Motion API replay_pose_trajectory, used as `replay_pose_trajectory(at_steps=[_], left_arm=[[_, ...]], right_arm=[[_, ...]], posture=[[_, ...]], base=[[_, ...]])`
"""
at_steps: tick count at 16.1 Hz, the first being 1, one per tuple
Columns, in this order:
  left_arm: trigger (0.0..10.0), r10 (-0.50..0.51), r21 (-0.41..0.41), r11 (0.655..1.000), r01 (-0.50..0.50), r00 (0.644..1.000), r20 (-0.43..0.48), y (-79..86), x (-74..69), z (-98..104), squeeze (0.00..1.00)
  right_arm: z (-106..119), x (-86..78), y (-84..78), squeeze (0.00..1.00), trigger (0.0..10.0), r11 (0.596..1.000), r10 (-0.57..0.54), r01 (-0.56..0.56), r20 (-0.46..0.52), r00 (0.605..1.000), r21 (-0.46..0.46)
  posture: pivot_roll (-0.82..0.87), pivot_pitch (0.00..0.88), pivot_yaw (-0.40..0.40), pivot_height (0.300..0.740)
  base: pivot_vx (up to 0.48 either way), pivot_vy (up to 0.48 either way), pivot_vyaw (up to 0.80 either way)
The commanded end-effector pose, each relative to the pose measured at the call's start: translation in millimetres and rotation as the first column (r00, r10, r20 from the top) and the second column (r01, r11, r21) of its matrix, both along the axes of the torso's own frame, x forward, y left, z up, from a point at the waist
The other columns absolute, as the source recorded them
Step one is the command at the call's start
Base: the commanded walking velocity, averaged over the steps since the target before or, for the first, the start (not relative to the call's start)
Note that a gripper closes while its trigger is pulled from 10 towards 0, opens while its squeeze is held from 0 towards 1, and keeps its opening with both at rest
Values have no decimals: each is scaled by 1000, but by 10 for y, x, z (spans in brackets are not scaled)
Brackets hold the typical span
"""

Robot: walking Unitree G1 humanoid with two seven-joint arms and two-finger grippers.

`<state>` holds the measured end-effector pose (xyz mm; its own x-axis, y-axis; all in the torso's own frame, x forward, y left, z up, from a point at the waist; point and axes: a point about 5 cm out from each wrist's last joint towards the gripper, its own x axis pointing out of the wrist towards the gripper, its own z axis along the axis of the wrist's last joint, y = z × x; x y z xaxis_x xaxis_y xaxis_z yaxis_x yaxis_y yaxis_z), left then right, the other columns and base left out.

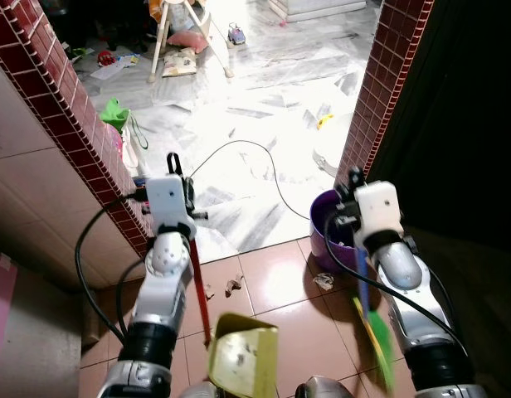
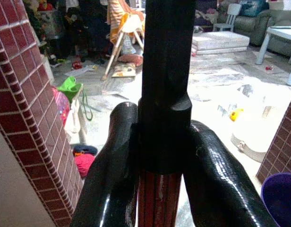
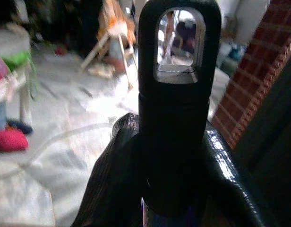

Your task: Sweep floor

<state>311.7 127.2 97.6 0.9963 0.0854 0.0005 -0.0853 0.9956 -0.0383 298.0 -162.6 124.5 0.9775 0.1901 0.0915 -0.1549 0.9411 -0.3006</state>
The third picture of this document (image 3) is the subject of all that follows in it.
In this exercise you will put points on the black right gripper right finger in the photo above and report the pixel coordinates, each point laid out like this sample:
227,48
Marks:
227,170

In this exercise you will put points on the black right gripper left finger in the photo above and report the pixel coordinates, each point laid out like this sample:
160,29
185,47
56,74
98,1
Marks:
112,170

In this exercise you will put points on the red brick pillar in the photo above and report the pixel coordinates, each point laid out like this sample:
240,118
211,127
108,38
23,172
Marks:
251,78

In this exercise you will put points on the dark blue slipper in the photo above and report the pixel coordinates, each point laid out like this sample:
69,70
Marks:
21,127

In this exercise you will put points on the pink slipper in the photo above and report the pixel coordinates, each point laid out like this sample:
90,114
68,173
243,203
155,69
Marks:
9,140

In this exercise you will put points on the wooden folding easel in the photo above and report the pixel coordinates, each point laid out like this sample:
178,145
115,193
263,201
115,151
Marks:
112,45

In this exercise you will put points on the white table with clutter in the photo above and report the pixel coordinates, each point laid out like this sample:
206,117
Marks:
12,68

